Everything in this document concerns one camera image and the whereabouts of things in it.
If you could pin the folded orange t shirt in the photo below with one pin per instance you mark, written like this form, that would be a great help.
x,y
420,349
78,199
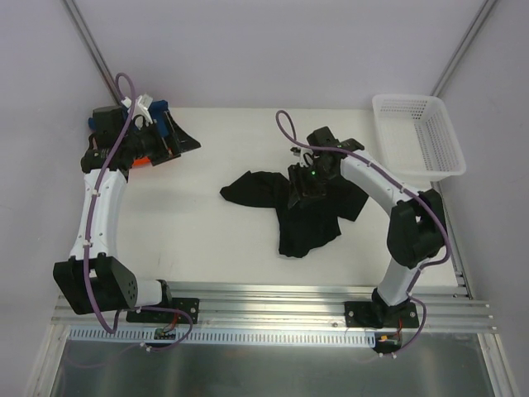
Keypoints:
x,y
141,162

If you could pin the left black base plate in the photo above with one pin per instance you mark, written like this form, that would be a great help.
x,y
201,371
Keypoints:
x,y
178,311

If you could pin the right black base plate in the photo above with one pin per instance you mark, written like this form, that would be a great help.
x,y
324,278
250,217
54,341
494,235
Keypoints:
x,y
368,314

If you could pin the white perforated plastic basket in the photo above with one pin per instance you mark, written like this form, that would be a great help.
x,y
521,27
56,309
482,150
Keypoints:
x,y
416,138

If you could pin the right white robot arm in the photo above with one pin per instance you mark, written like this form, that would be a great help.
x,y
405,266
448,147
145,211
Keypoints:
x,y
417,223

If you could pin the aluminium frame rail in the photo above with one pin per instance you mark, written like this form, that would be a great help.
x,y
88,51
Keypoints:
x,y
449,309

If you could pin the white slotted cable duct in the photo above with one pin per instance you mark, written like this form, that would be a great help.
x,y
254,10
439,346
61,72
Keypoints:
x,y
249,337

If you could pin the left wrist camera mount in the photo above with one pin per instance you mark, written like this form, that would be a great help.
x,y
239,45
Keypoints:
x,y
139,107

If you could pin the black t shirt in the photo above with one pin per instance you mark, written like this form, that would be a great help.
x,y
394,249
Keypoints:
x,y
300,229

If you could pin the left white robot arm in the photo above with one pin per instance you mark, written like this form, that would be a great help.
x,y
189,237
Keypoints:
x,y
93,278

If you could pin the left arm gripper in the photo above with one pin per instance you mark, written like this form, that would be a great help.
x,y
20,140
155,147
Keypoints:
x,y
166,141

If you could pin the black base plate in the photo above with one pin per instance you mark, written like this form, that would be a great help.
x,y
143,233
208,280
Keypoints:
x,y
368,314
178,311

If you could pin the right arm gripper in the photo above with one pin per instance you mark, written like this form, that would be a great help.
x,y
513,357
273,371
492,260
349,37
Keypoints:
x,y
307,194

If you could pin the folded blue t shirt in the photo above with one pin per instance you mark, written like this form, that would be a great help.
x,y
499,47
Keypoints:
x,y
111,119

